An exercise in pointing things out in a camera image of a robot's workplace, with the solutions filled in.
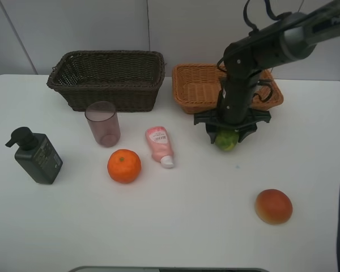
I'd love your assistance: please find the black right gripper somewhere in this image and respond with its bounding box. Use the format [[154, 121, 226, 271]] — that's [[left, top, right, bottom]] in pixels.
[[194, 109, 271, 144]]

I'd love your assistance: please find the green citrus fruit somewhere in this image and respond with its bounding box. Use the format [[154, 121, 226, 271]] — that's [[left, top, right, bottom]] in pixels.
[[215, 129, 239, 151]]

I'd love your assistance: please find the pink lotion tube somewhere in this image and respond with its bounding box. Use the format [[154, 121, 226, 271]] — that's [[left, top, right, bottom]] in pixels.
[[145, 126, 175, 169]]

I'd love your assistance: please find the red orange peach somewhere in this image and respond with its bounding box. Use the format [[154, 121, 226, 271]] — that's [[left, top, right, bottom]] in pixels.
[[254, 189, 293, 225]]

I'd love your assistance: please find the orange mandarin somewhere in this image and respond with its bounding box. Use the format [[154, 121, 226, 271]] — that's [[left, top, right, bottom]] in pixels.
[[107, 149, 142, 184]]

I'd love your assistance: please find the dark green pump bottle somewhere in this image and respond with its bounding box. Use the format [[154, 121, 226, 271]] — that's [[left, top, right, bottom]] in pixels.
[[6, 127, 63, 185]]

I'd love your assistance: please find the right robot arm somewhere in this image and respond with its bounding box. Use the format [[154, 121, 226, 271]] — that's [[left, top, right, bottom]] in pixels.
[[194, 1, 340, 143]]

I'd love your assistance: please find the light orange wicker basket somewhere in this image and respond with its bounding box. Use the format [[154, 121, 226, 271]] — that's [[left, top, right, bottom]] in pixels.
[[172, 63, 284, 114]]

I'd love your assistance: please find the dark brown wicker basket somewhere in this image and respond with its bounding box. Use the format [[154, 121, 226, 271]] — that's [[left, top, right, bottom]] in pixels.
[[46, 50, 165, 112]]

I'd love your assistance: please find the translucent purple plastic cup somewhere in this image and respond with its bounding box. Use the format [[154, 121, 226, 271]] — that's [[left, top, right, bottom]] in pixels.
[[84, 101, 121, 147]]

